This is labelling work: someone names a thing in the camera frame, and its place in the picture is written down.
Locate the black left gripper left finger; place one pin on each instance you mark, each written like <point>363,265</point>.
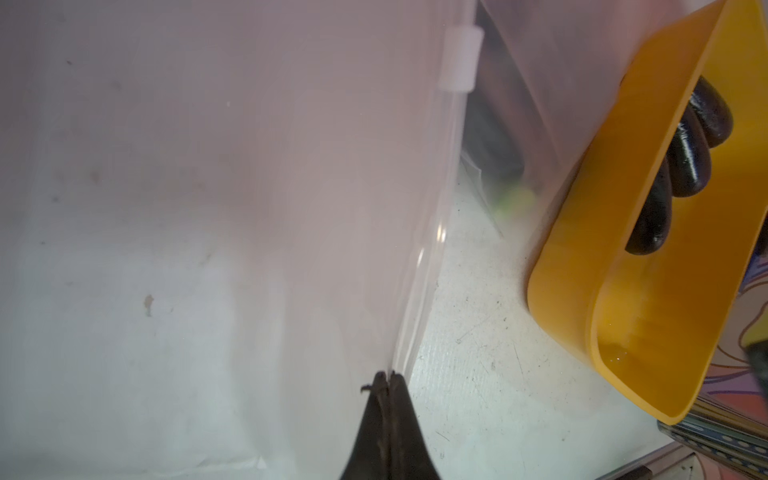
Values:
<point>370,455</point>

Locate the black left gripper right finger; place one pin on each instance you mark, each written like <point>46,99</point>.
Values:
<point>409,456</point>

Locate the clear zip-top bag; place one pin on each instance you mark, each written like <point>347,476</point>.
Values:
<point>219,220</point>
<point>548,74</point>

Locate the purple eggplant in tray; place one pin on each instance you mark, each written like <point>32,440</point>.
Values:
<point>688,156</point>
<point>654,221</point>
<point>712,112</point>

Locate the yellow plastic tray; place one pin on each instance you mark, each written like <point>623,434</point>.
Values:
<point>645,258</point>

